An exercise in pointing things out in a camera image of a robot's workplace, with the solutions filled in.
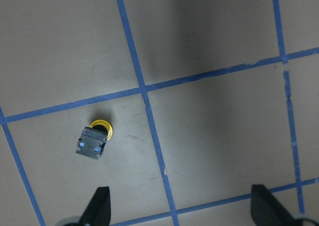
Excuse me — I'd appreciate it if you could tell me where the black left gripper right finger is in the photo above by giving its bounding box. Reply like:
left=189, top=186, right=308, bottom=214
left=250, top=184, right=296, bottom=226

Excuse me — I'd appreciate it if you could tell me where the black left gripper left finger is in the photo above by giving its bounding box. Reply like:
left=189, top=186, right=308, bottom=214
left=79, top=187, right=110, bottom=226

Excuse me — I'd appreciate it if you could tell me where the yellow push button switch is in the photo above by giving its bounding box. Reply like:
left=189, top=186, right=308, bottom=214
left=76, top=119, right=113, bottom=160

